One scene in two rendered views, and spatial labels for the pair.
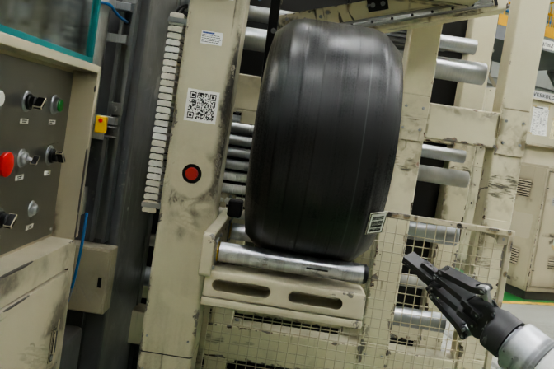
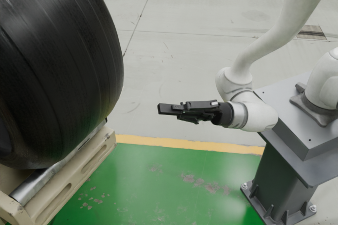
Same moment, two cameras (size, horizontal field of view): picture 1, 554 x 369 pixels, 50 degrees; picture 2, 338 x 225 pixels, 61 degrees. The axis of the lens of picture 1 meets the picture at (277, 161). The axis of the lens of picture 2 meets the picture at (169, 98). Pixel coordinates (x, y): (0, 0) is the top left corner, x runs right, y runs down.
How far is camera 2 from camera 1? 0.93 m
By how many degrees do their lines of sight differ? 67
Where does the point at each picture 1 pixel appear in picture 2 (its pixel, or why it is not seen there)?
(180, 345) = not seen: outside the picture
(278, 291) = (74, 178)
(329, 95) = (76, 47)
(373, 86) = (97, 10)
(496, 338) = (227, 121)
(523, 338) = (238, 114)
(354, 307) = (112, 140)
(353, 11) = not seen: outside the picture
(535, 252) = not seen: outside the picture
